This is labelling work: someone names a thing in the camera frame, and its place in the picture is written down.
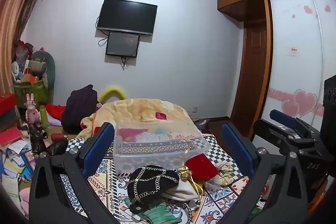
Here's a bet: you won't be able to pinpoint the white cloth pouch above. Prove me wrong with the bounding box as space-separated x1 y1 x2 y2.
163 179 202 201

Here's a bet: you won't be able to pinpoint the white sliding wardrobe doors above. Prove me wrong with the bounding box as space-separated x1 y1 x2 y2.
266 0 336 141

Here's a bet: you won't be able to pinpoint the yellow fleece blanket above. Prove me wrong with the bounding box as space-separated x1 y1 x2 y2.
76 98 193 139

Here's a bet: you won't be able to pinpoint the dark purple backpack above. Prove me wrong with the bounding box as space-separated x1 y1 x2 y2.
62 84 99 133

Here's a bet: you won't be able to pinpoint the white and yellow floral cloth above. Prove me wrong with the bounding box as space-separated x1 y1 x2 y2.
206 161 235 189

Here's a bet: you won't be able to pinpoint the pink rabbit doll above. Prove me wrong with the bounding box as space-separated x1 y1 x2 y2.
25 93 41 124

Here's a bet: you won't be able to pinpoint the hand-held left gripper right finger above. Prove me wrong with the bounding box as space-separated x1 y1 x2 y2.
207 123 309 224

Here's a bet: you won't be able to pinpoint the red velvet pouch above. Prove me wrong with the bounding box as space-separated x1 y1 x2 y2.
184 154 219 180

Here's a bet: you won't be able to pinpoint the yellow curved plush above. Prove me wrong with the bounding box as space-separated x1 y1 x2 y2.
98 86 127 104

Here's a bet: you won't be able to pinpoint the striped brown curtain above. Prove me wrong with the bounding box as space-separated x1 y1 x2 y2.
0 0 54 115

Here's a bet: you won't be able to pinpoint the green paper bag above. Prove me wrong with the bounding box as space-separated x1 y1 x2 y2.
14 80 49 107

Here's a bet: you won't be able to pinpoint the clear plastic storage box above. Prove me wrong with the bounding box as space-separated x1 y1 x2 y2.
113 120 210 174

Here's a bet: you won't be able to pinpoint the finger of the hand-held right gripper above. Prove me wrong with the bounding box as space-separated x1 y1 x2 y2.
270 109 321 136
252 119 322 157

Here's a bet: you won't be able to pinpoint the red box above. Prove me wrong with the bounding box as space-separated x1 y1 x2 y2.
0 93 17 115

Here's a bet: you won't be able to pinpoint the silver chain strap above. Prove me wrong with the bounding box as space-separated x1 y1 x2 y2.
168 202 195 224

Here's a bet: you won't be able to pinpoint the red cloth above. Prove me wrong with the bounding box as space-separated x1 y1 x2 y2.
46 104 66 118

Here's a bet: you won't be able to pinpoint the black bag with silver chains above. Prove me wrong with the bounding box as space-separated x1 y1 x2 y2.
127 165 180 208

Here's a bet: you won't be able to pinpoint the dark slippers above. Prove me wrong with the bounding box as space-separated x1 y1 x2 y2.
193 118 211 130

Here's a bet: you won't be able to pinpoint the green knitted cloth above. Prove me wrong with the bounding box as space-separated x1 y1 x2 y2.
143 202 182 224

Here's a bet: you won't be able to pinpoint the pile of papers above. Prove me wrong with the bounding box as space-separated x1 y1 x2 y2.
0 137 37 184

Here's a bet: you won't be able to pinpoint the gold ribbon bow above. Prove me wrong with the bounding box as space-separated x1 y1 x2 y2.
176 148 204 205

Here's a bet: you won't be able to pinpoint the pink heart sticker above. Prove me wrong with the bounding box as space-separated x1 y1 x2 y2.
282 89 319 118

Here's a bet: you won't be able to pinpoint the red book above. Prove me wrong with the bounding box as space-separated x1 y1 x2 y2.
0 127 24 147

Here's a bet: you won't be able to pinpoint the grey plush toy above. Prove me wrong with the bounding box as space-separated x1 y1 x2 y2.
28 51 56 91

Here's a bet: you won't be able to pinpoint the black wall television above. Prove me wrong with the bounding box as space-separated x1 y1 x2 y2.
96 0 158 36

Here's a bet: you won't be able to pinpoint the green bottle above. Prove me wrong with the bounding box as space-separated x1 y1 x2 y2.
39 105 49 130

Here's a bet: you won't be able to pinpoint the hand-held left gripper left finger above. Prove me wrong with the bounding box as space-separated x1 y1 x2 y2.
28 122 124 224

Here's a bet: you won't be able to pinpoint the pink plush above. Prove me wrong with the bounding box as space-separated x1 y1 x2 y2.
18 187 31 217

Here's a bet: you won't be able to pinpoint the small black monitor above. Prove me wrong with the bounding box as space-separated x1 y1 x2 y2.
105 31 140 58

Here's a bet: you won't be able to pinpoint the black scope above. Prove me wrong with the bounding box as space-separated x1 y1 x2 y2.
28 122 48 154

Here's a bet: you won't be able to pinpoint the brown wooden door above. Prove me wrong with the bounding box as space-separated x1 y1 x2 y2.
230 0 271 138

